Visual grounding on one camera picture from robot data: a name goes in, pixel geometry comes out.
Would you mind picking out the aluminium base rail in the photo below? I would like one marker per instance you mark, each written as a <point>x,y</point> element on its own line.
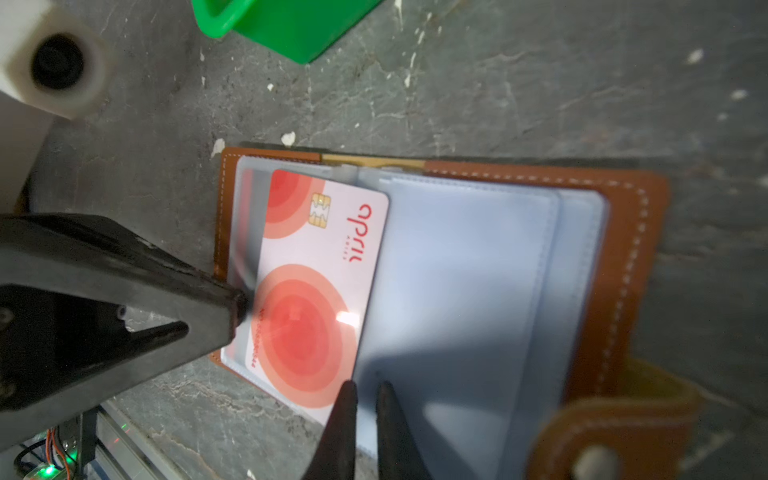
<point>107,444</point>

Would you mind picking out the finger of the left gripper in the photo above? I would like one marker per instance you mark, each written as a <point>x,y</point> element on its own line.
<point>90,309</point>

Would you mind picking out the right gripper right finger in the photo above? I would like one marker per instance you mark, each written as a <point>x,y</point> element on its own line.
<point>397,452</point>

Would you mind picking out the green plastic card tray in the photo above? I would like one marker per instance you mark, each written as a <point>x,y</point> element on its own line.
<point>300,30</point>

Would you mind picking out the brown leather card holder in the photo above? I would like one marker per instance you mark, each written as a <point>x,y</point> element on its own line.
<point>641,412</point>

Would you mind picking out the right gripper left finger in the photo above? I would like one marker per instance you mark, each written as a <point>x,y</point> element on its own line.
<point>335,455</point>

